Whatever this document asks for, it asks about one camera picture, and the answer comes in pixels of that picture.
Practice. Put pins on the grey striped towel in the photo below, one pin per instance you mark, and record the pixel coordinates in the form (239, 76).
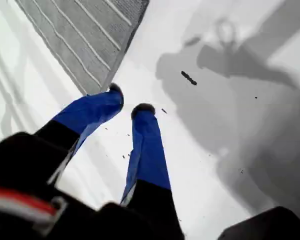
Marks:
(85, 37)

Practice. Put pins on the small black scrap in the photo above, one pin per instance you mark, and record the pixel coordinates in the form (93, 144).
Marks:
(188, 78)

